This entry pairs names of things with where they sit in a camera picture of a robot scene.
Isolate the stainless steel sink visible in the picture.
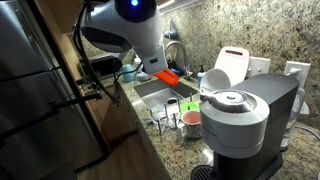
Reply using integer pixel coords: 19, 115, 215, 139
133, 78, 199, 111

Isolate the plain white mug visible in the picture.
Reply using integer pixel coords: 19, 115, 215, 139
165, 96, 180, 108

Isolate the small white bowl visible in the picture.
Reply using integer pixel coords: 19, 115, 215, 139
136, 71, 153, 82

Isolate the clear glass dish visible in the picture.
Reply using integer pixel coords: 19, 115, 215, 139
149, 109, 169, 127

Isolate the black sponge caddy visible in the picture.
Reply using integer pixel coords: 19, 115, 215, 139
167, 61, 184, 78

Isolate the teal watering can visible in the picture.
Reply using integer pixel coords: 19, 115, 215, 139
120, 63, 138, 83

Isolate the white plastic container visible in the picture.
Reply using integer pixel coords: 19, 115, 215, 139
133, 56, 144, 72

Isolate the white mug with pink inside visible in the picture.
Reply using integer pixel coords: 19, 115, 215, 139
179, 110, 203, 140

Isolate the blue label soap bottle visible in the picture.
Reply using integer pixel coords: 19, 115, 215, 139
197, 64, 207, 88

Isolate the curved steel faucet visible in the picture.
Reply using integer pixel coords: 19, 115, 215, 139
164, 40, 189, 76

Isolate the brown lower cabinet front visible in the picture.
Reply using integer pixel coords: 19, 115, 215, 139
88, 83, 138, 143

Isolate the large white bowl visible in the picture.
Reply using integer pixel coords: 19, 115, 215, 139
200, 68, 232, 98

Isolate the dark grey hanging holder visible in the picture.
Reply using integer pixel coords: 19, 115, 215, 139
163, 19, 178, 40

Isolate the toaster oven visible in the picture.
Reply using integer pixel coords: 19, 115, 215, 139
79, 54, 124, 80

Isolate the white cutting board pink rim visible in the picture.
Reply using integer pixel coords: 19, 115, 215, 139
213, 46, 251, 88

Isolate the short under-cabinet light bar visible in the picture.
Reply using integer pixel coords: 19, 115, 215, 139
158, 0, 176, 13

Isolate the black and grey coffee machine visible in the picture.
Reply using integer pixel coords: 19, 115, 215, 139
190, 73, 300, 180

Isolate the stainless steel refrigerator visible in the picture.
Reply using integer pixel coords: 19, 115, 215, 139
0, 0, 104, 180

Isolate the clear water tank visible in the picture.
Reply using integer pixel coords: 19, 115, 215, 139
281, 87, 308, 151

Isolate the metal wire dish rack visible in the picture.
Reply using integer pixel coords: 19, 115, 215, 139
148, 96, 201, 136

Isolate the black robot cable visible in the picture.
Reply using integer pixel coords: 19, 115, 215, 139
73, 3, 144, 106

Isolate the white wall switch plate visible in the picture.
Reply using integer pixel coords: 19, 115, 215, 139
247, 56, 272, 79

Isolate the power plug with cord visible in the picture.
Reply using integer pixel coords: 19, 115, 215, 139
289, 67, 303, 78

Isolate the white wall outlet plate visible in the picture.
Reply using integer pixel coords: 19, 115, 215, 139
284, 60, 312, 88

